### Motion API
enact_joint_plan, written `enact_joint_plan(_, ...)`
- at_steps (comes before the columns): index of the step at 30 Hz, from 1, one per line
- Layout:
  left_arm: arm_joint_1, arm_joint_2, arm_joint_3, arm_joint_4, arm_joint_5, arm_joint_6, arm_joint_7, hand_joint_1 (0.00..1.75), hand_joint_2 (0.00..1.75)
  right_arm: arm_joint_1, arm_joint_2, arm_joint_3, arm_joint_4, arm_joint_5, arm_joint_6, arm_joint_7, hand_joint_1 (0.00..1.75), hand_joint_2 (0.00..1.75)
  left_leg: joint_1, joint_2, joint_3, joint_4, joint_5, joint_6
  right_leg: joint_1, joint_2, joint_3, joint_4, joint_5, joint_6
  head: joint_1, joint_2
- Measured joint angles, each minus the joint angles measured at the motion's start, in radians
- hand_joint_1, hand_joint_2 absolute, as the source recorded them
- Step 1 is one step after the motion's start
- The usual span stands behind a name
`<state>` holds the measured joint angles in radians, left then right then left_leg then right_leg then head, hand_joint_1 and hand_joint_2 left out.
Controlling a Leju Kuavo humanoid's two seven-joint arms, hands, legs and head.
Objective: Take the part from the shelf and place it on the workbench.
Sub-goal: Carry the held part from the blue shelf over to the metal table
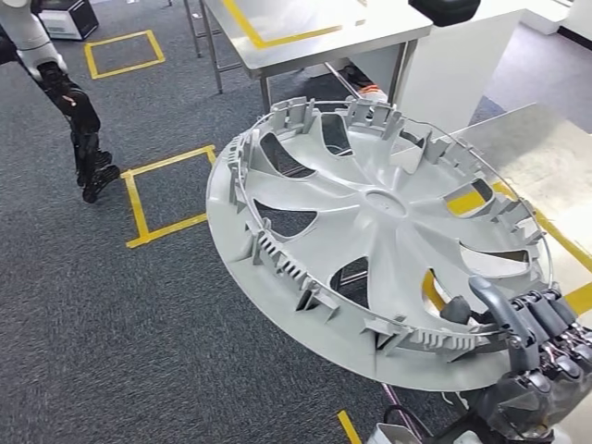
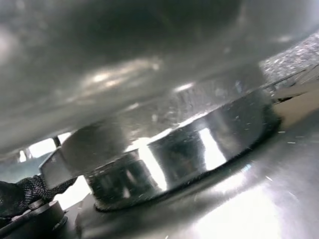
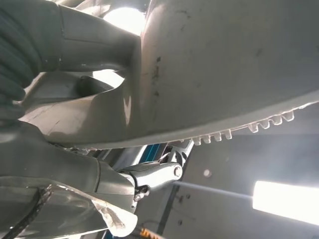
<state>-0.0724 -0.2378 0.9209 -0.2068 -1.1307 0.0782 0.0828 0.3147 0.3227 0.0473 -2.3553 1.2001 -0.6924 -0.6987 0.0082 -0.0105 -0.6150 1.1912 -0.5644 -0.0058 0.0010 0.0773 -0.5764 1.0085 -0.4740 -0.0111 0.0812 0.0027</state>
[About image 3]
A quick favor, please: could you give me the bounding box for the bright ceiling light panel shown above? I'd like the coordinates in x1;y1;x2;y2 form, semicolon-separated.
252;180;319;227

